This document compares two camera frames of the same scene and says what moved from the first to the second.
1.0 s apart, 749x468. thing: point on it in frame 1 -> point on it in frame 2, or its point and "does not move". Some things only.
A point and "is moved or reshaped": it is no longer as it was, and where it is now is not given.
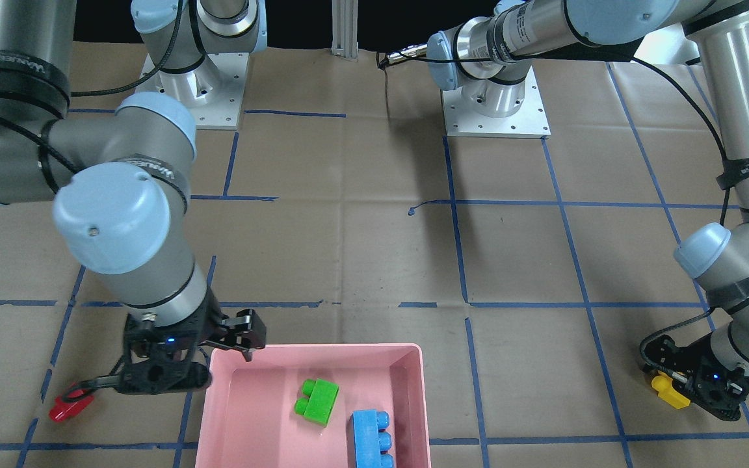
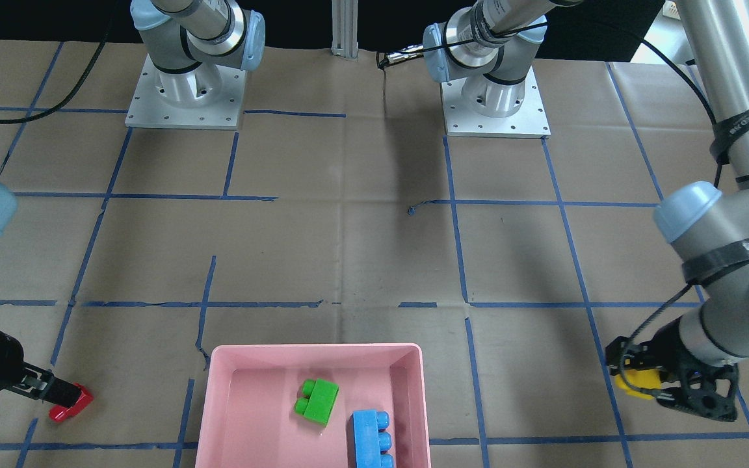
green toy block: (318, 407) does not move
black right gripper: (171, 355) -> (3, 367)
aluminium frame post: (344, 28) does not move
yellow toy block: (662, 383) is moved or reshaped
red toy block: (62, 409) does not move
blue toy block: (369, 442) does not move
